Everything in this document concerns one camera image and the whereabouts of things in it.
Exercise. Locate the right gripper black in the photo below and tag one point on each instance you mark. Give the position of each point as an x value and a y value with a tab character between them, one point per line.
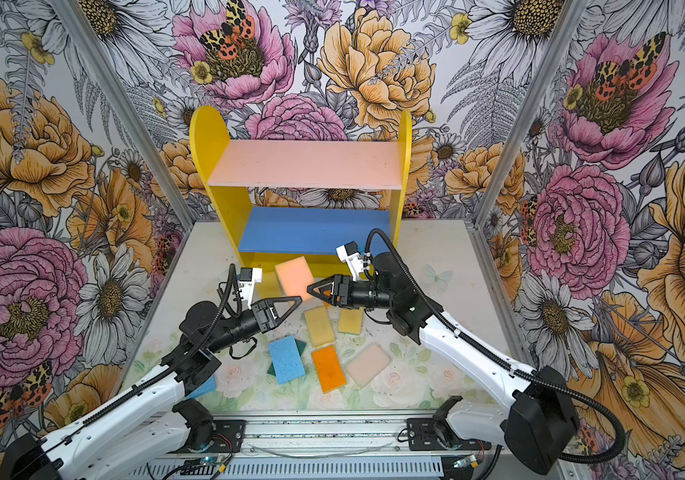
341	286

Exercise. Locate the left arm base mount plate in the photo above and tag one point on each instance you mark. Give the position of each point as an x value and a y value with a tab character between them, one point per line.
222	435

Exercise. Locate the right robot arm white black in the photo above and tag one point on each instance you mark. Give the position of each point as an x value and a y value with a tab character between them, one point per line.
538	419

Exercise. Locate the left aluminium corner post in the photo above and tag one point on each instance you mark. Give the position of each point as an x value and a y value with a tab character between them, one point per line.
75	23

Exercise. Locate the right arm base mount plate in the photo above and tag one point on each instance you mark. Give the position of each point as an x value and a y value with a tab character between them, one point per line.
422	435

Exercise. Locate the green scouring pad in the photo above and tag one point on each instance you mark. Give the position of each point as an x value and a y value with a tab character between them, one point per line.
299	348

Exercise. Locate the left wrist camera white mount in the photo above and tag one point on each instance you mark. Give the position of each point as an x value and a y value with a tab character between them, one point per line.
248	278

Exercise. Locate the orange sponge front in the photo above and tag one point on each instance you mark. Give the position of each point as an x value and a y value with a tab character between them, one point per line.
330	373

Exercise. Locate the small yellow sponge near shelf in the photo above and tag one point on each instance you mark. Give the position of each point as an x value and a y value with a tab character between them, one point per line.
270	286

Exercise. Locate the large yellow sponge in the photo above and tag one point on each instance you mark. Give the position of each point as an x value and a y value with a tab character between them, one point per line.
319	326

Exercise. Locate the blue sponge left front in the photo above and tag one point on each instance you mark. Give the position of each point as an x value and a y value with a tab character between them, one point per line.
208	387

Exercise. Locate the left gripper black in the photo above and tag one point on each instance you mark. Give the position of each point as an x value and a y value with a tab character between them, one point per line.
275	319

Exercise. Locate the yellow wooden two-tier shelf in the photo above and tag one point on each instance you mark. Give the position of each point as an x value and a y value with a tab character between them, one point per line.
282	199

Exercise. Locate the yellow sponge with green back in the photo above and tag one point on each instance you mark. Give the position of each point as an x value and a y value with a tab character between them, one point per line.
350	321

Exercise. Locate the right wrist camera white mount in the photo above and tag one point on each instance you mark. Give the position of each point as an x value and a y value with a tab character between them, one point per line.
357	263

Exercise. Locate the aluminium front rail frame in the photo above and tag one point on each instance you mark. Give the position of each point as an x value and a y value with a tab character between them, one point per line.
329	445

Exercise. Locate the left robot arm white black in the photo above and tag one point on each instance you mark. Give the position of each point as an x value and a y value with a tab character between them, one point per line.
155	415

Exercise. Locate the blue cellulose sponge centre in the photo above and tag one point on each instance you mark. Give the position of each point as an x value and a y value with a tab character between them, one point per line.
286	359

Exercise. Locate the aluminium corner post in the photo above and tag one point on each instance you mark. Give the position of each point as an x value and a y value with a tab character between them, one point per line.
75	23
564	30

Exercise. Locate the right aluminium corner post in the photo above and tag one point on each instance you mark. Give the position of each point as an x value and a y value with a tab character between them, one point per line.
564	30

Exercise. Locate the pale pink sponge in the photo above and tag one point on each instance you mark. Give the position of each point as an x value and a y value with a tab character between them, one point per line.
367	364

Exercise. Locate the pink orange sponge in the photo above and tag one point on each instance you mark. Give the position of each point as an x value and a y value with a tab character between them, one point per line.
295	277

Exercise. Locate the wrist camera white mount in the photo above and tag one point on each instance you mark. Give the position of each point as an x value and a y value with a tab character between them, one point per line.
357	263
248	278

